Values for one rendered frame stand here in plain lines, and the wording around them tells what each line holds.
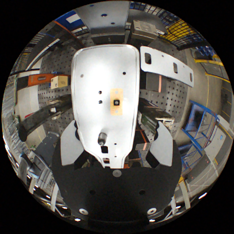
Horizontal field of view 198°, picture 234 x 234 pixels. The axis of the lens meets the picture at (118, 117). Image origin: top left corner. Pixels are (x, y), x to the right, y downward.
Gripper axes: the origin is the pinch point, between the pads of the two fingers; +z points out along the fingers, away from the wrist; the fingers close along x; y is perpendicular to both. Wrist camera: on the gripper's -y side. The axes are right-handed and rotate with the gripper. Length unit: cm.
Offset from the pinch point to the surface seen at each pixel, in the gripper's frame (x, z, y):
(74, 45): -21.1, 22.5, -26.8
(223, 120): 771, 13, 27
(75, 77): -13.5, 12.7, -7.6
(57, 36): -21.7, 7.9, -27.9
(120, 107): 1.3, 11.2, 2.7
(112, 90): -1.3, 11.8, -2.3
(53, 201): -274, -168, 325
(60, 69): -48, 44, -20
